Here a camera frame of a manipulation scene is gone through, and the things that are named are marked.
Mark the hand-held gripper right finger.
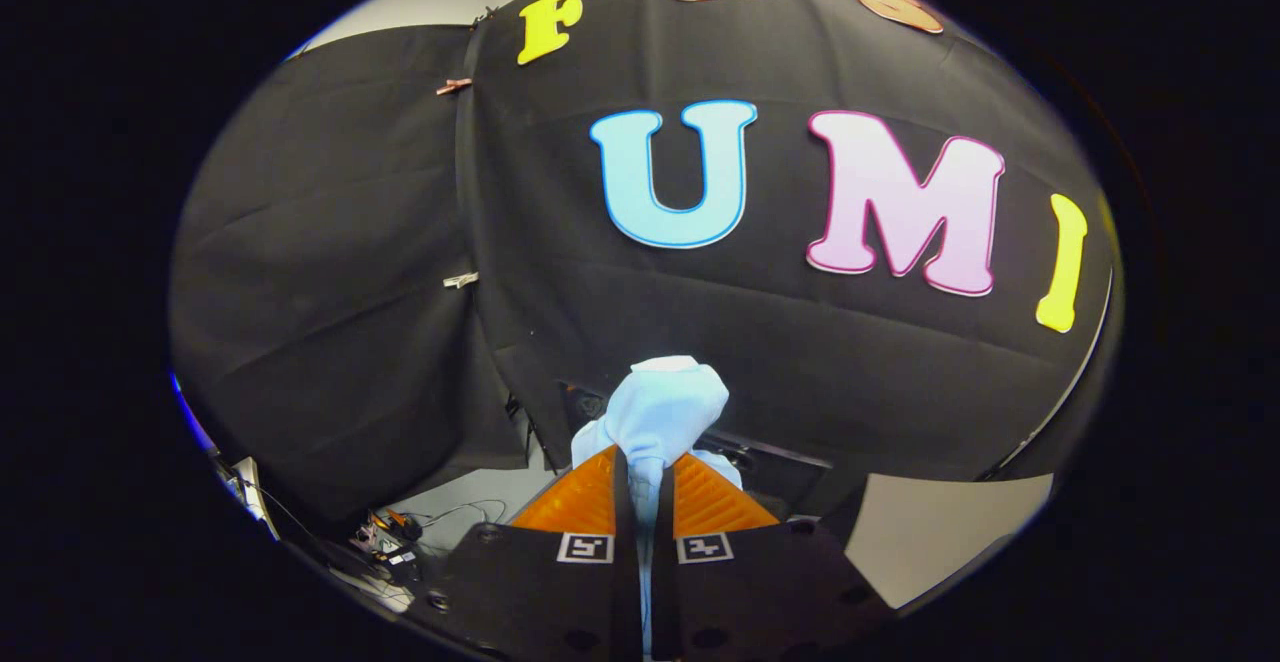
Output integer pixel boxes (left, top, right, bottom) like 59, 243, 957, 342
650, 452, 896, 662

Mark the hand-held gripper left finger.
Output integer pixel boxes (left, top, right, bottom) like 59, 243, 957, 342
405, 445, 643, 662

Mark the light blue shirt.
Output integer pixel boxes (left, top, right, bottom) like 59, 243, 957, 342
570, 355, 746, 658

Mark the small orange black tool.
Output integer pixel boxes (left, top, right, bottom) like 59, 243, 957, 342
365, 508, 424, 543

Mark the black backdrop cloth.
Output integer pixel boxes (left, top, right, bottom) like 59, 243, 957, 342
168, 0, 1126, 533

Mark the white cable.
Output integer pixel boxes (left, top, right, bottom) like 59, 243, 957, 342
415, 497, 511, 535

